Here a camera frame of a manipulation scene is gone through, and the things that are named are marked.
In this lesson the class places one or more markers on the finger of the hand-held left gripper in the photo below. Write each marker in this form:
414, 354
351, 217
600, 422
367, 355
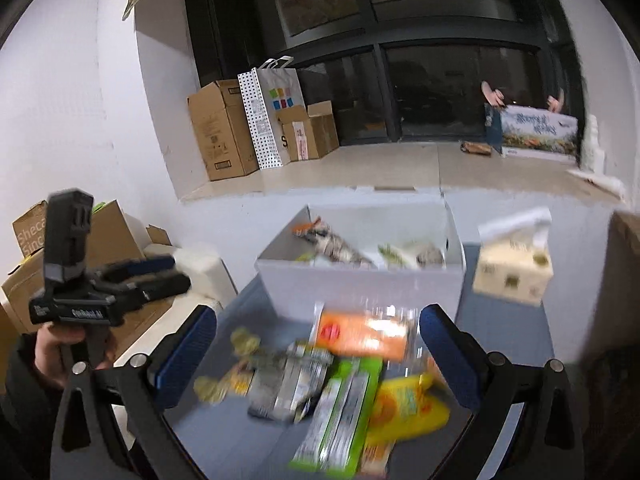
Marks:
160, 287
137, 266

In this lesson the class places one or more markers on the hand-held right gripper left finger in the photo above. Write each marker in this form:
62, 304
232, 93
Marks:
187, 355

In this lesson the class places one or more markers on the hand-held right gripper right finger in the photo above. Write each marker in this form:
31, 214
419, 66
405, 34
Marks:
450, 355

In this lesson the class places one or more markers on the round yellow snack packet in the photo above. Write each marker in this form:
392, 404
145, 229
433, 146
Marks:
212, 390
242, 342

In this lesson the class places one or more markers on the silver snack packet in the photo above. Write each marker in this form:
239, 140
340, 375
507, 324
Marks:
295, 380

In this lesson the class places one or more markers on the white cardboard box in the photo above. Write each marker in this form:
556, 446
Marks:
350, 285

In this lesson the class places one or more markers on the small orange snack packet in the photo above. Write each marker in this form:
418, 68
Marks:
377, 457

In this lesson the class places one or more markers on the green snack bar packet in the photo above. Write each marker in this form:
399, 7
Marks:
340, 420

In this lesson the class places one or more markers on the person's left forearm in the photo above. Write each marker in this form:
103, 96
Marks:
20, 410

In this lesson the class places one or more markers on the person's left hand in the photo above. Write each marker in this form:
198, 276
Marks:
47, 355

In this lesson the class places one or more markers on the large plain cardboard box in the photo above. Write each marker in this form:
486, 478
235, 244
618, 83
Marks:
145, 320

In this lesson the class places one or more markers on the printed brown cardboard box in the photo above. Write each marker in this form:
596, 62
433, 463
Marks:
115, 235

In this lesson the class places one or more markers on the blue grey tablecloth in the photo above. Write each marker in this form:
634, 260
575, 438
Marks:
250, 310

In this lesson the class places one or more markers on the grey snack packet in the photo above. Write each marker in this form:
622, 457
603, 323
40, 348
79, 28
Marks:
430, 255

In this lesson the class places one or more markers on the cream tissue pack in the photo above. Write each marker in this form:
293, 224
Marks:
510, 270

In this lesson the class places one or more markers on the green white snack packet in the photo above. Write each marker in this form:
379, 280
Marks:
397, 255

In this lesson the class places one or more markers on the tall brown cardboard box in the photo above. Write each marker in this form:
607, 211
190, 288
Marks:
220, 130

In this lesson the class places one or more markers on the black white patterned packet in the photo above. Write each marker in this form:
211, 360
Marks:
332, 245

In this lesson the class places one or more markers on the brown side counter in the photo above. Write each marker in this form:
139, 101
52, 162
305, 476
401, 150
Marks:
620, 280

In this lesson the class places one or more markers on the white dotted paper bag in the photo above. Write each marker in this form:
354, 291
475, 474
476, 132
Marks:
265, 125

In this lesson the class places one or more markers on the brown snack wrapper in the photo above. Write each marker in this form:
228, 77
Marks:
475, 148

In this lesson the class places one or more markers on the small red-labelled cardboard box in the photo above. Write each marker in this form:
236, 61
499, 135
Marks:
310, 135

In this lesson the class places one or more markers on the landscape printed gift box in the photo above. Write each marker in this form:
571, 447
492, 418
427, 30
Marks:
535, 132

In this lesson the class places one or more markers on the white plastic bottle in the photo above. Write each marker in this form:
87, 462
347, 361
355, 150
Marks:
592, 140

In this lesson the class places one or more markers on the pink ornament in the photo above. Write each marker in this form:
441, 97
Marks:
556, 102
492, 94

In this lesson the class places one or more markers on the dark window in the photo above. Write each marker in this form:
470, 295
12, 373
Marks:
440, 85

